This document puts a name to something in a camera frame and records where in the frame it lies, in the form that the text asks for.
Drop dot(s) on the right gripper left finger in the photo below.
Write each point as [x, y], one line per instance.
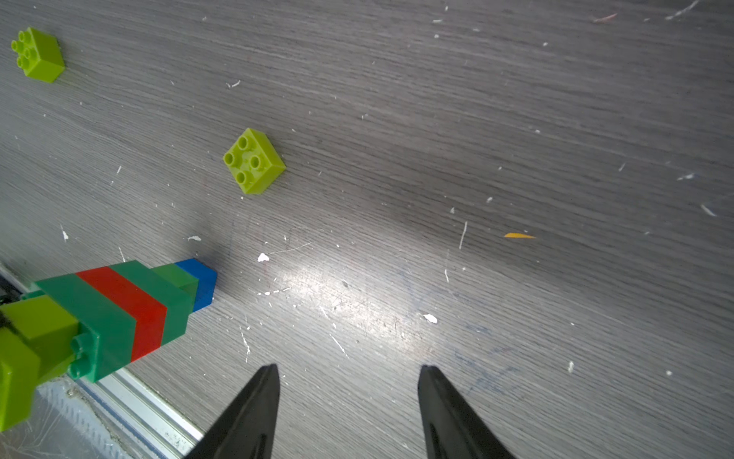
[247, 426]

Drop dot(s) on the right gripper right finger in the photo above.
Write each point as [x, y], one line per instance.
[452, 429]

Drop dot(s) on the red lego brick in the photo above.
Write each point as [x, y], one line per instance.
[121, 285]

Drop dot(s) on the blue lego brick small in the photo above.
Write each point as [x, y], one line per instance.
[207, 279]

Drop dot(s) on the green lego brick long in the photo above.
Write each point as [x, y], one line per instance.
[178, 304]
[105, 340]

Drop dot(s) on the lime lego brick small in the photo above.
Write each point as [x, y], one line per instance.
[253, 162]
[38, 55]
[48, 330]

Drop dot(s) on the green lego brick small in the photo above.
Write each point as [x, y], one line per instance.
[179, 278]

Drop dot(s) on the lime lego brick long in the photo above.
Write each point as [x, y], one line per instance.
[19, 376]

